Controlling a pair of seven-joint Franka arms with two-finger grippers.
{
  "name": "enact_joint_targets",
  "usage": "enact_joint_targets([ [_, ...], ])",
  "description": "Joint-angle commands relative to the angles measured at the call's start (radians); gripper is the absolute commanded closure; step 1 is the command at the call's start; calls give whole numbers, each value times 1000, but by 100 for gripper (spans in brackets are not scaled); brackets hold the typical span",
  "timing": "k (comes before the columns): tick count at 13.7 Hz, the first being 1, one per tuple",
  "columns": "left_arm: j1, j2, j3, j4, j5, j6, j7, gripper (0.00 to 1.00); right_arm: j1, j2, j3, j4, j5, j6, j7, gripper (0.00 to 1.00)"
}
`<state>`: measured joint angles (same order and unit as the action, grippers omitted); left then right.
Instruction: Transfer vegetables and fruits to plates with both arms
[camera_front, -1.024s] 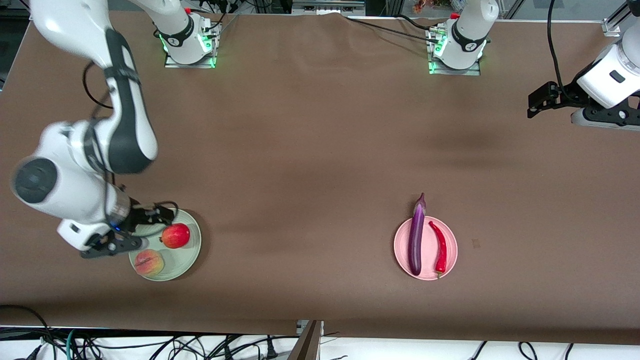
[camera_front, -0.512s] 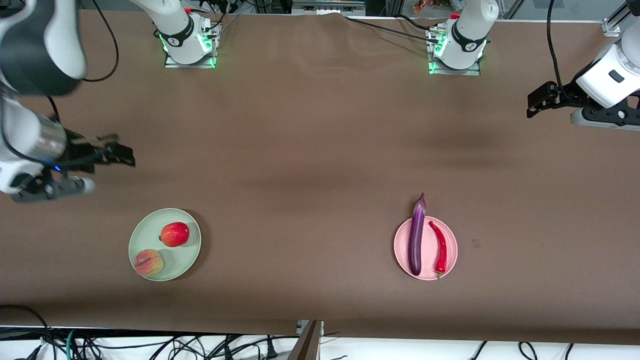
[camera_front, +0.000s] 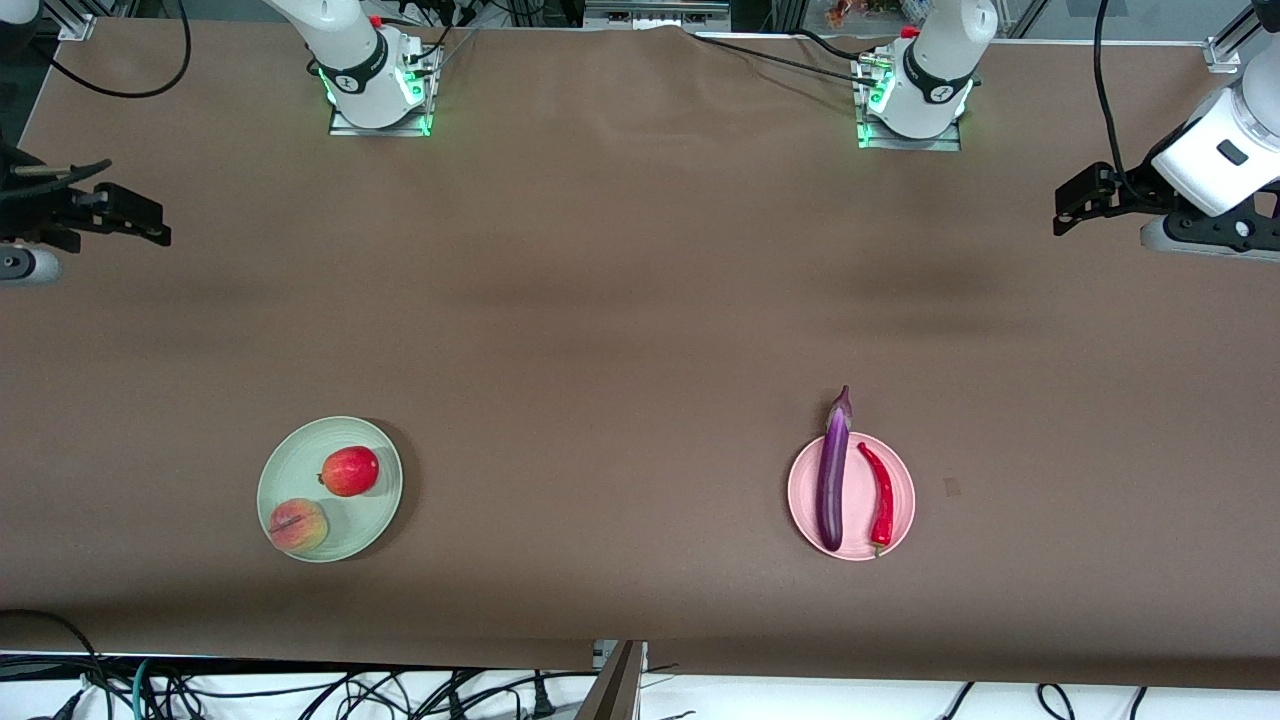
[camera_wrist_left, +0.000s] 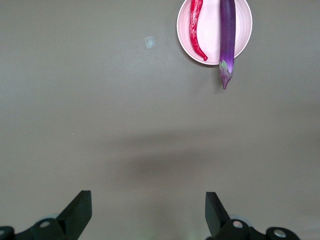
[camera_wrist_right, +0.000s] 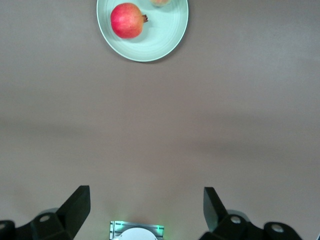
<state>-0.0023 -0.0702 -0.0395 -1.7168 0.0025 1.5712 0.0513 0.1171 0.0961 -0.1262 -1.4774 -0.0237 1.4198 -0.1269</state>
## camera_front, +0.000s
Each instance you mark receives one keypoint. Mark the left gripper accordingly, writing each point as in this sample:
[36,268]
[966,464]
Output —
[1136,194]

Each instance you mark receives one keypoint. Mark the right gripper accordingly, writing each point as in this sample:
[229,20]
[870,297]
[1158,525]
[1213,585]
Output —
[30,203]

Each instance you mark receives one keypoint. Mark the red pomegranate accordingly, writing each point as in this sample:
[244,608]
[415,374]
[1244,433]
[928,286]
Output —
[350,472]

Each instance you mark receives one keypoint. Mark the orange-pink peach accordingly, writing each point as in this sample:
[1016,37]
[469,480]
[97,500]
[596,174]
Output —
[298,526]

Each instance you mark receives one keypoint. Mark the red chili pepper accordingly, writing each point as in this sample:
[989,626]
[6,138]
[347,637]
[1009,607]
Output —
[885,500]

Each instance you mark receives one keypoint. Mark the long purple eggplant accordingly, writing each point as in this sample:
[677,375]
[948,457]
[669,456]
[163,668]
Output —
[832,480]

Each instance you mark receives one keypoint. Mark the pale green round plate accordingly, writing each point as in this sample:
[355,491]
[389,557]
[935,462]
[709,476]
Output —
[290,460]

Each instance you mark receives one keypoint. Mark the red-orange background object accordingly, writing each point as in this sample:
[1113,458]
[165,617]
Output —
[848,12]

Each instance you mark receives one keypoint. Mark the table cover sheet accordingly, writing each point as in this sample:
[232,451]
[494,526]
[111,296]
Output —
[500,300]

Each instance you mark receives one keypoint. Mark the pink round plate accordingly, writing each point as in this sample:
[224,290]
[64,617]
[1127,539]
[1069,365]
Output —
[805,500]

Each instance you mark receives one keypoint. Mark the grey background device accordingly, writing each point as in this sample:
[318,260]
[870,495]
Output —
[650,14]

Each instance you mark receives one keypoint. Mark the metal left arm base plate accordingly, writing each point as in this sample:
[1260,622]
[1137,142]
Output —
[945,145]

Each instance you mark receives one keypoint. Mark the aluminium frame corner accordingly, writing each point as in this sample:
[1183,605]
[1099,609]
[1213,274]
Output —
[1225,52]
[75,20]

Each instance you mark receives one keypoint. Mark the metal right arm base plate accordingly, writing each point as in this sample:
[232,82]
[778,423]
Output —
[400,131]

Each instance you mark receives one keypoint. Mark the aluminium profile post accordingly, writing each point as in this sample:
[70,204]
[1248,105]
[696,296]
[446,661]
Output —
[615,690]

